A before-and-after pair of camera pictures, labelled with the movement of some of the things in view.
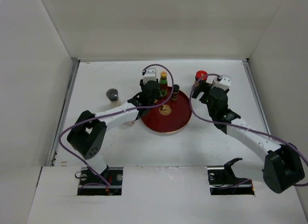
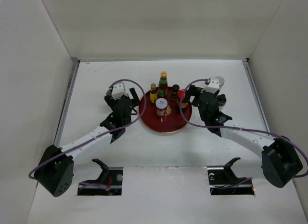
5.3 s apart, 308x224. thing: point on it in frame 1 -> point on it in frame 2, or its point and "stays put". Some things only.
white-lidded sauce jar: (129, 123) -> (161, 104)
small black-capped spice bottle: (176, 89) stays put
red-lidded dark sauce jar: (201, 74) -> (185, 104)
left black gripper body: (151, 103) -> (111, 101)
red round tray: (171, 117) stays put
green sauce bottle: (163, 92) stays put
